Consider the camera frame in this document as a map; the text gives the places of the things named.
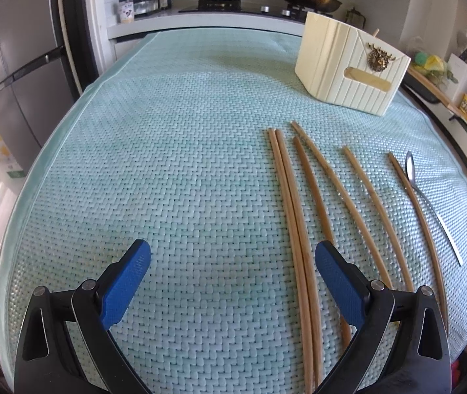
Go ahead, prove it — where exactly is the grey refrigerator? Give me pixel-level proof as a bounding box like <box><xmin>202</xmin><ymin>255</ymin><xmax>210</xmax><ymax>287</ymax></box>
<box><xmin>0</xmin><ymin>0</ymin><xmax>98</xmax><ymax>161</ymax></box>

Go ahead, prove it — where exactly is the cream ribbed utensil holder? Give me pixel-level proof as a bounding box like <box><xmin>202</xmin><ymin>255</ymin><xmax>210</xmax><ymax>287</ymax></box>
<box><xmin>294</xmin><ymin>11</ymin><xmax>412</xmax><ymax>116</ymax></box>

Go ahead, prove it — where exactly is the white kitchen counter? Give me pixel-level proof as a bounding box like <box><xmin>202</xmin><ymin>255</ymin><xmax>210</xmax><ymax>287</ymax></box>
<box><xmin>104</xmin><ymin>8</ymin><xmax>306</xmax><ymax>42</ymax></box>

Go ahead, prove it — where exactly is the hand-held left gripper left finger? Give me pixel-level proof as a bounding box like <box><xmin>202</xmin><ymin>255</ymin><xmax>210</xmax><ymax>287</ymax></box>
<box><xmin>14</xmin><ymin>238</ymin><xmax>152</xmax><ymax>394</ymax></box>

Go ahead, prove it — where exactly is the glass french press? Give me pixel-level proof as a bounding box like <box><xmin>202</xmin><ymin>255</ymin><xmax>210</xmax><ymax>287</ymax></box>
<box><xmin>345</xmin><ymin>6</ymin><xmax>365</xmax><ymax>29</ymax></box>

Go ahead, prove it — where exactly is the wooden cutting board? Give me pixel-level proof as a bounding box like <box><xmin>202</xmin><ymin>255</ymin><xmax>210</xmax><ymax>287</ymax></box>
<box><xmin>408</xmin><ymin>68</ymin><xmax>467</xmax><ymax>120</ymax></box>

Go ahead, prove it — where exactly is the plastic bag of sponges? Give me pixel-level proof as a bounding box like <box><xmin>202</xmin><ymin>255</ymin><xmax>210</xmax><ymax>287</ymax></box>
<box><xmin>406</xmin><ymin>37</ymin><xmax>459</xmax><ymax>87</ymax></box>

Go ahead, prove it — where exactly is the teal woven mat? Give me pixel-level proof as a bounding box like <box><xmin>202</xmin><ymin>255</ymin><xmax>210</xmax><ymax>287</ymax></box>
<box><xmin>0</xmin><ymin>29</ymin><xmax>467</xmax><ymax>394</ymax></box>

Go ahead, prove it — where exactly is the metal spoon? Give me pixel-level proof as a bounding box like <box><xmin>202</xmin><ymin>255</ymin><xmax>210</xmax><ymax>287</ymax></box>
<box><xmin>403</xmin><ymin>151</ymin><xmax>464</xmax><ymax>267</ymax></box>

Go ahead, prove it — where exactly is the clear seasoning box rack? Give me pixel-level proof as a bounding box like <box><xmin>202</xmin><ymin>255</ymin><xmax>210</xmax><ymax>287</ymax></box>
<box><xmin>133</xmin><ymin>0</ymin><xmax>164</xmax><ymax>16</ymax></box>

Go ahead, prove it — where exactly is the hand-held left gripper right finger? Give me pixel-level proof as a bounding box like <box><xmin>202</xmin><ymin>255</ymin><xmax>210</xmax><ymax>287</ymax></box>
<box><xmin>314</xmin><ymin>240</ymin><xmax>451</xmax><ymax>394</ymax></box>

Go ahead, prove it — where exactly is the set of wooden chopsticks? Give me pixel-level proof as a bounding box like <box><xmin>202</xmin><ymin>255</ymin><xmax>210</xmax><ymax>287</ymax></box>
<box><xmin>267</xmin><ymin>121</ymin><xmax>449</xmax><ymax>394</ymax></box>

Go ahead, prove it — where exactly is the yellow green carton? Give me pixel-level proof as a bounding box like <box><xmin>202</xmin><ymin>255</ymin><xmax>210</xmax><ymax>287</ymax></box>
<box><xmin>0</xmin><ymin>129</ymin><xmax>27</xmax><ymax>179</ymax></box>

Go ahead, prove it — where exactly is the white knife block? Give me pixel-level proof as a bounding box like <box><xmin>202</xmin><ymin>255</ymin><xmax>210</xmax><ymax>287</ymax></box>
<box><xmin>447</xmin><ymin>45</ymin><xmax>467</xmax><ymax>91</ymax></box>

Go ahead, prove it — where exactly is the small spice jar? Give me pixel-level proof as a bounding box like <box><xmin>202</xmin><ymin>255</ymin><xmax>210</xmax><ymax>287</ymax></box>
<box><xmin>118</xmin><ymin>0</ymin><xmax>135</xmax><ymax>23</ymax></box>

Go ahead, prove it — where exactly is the black gas stove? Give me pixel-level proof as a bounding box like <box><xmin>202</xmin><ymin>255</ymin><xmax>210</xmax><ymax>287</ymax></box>
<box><xmin>178</xmin><ymin>0</ymin><xmax>306</xmax><ymax>23</ymax></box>

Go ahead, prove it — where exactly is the black flat pan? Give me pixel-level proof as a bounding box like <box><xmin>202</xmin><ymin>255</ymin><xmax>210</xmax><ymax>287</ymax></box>
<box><xmin>401</xmin><ymin>74</ymin><xmax>451</xmax><ymax>105</ymax></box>

